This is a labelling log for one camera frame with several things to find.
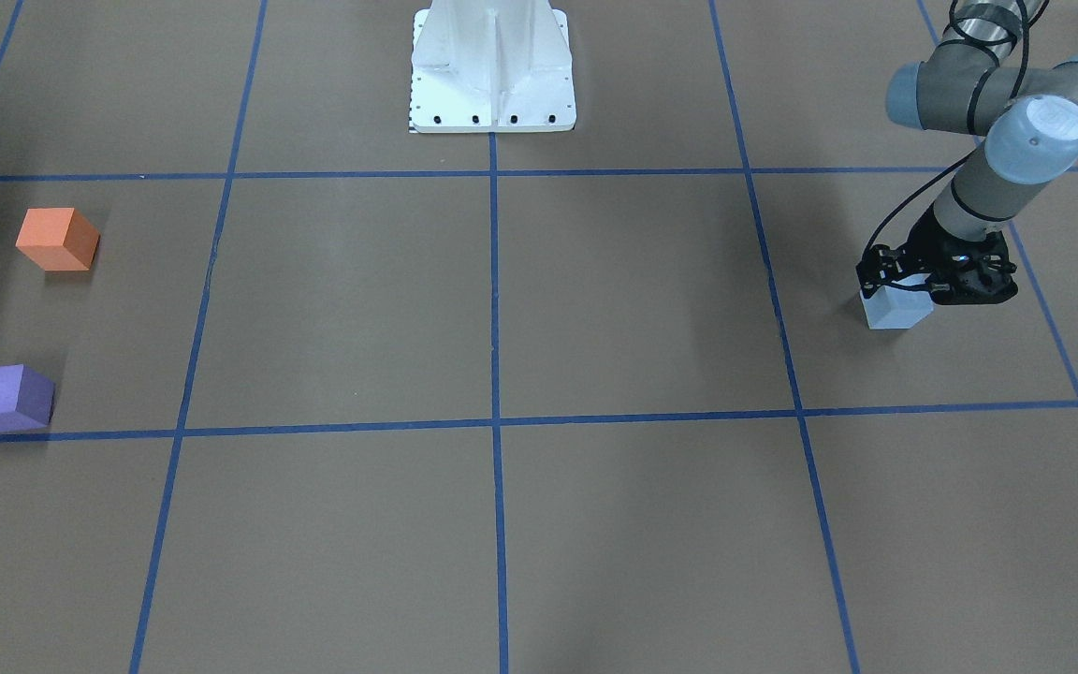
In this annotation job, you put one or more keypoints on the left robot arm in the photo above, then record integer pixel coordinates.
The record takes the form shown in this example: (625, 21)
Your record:
(978, 81)

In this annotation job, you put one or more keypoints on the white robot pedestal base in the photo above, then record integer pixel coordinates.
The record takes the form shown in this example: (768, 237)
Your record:
(482, 67)

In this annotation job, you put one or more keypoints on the purple foam block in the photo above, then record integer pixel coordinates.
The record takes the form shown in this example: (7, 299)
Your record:
(26, 399)

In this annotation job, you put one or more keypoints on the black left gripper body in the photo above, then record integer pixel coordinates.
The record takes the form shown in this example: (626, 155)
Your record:
(925, 240)

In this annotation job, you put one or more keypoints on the orange foam block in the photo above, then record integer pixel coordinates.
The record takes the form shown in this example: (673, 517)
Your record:
(58, 239)

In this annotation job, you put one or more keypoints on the light blue foam block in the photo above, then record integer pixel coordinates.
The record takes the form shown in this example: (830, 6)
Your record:
(891, 309)

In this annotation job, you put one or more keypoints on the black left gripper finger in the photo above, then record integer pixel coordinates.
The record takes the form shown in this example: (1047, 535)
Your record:
(882, 266)

